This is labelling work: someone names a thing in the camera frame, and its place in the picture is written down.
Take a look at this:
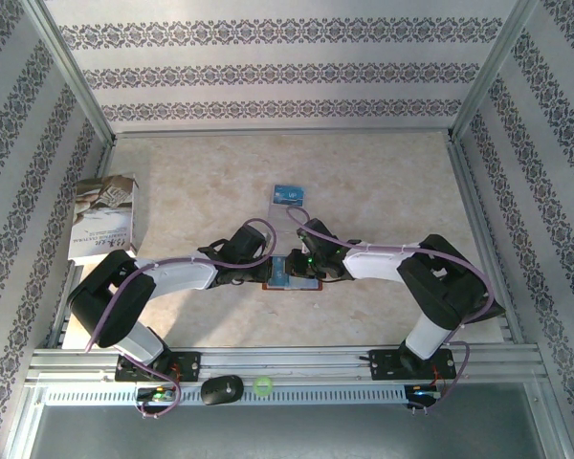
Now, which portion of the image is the long aluminium mounting rail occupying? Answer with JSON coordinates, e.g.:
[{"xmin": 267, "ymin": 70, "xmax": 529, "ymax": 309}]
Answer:
[{"xmin": 26, "ymin": 346, "xmax": 546, "ymax": 383}]

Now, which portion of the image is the paperback book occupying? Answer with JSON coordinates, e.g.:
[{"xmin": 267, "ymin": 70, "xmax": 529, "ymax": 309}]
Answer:
[{"xmin": 68, "ymin": 172, "xmax": 141, "ymax": 263}]

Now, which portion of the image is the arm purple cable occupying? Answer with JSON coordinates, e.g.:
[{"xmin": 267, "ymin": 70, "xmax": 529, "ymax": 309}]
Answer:
[
  {"xmin": 86, "ymin": 217, "xmax": 275, "ymax": 421},
  {"xmin": 285, "ymin": 206, "xmax": 497, "ymax": 412}
]

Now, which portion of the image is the aluminium rear rail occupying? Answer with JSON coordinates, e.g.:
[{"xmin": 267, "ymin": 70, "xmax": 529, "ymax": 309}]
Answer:
[{"xmin": 112, "ymin": 127, "xmax": 455, "ymax": 141}]

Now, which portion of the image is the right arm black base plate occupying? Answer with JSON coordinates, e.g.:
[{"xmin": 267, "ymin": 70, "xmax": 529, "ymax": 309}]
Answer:
[{"xmin": 368, "ymin": 348, "xmax": 457, "ymax": 382}]

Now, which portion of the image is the small controller board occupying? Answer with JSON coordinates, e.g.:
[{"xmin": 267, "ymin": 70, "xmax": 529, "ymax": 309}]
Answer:
[
  {"xmin": 408, "ymin": 384, "xmax": 442, "ymax": 401},
  {"xmin": 136, "ymin": 385, "xmax": 182, "ymax": 404}
]

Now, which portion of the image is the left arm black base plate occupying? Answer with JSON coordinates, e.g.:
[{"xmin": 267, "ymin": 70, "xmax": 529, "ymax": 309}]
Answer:
[{"xmin": 115, "ymin": 351, "xmax": 202, "ymax": 383}]

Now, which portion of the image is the grey metal panel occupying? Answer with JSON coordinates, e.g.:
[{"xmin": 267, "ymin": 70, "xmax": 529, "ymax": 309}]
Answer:
[{"xmin": 26, "ymin": 404, "xmax": 563, "ymax": 459}]

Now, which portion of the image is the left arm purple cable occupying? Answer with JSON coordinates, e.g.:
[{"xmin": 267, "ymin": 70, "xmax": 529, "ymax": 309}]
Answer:
[{"xmin": 86, "ymin": 217, "xmax": 275, "ymax": 421}]

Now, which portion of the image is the blue VIP card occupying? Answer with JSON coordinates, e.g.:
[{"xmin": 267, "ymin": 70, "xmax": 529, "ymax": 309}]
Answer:
[
  {"xmin": 272, "ymin": 184, "xmax": 309, "ymax": 208},
  {"xmin": 271, "ymin": 257, "xmax": 291, "ymax": 289}
]

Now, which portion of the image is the brown leather card holder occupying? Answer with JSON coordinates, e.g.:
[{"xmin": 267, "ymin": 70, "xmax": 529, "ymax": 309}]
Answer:
[{"xmin": 260, "ymin": 267, "xmax": 323, "ymax": 293}]

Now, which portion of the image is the black computer mouse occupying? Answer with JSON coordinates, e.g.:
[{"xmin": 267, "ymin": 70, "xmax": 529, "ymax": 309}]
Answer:
[{"xmin": 200, "ymin": 375, "xmax": 245, "ymax": 407}]

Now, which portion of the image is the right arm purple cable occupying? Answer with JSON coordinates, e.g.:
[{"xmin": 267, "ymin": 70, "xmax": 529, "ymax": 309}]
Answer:
[{"xmin": 285, "ymin": 206, "xmax": 497, "ymax": 412}]

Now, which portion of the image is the clear plastic sleeve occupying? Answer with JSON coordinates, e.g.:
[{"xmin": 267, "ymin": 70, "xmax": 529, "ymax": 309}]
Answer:
[{"xmin": 267, "ymin": 184, "xmax": 310, "ymax": 234}]

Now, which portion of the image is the aluminium frame post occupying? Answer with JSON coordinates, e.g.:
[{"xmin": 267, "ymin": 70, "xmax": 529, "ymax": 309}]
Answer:
[
  {"xmin": 452, "ymin": 0, "xmax": 541, "ymax": 140},
  {"xmin": 23, "ymin": 0, "xmax": 117, "ymax": 144}
]

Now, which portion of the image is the aluminium side rail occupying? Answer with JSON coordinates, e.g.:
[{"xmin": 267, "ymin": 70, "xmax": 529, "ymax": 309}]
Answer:
[
  {"xmin": 447, "ymin": 136, "xmax": 527, "ymax": 345},
  {"xmin": 45, "ymin": 141, "xmax": 119, "ymax": 350}
]

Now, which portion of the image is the white slotted cable duct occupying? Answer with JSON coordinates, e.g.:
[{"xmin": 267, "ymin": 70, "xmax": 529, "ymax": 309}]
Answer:
[{"xmin": 42, "ymin": 384, "xmax": 408, "ymax": 407}]

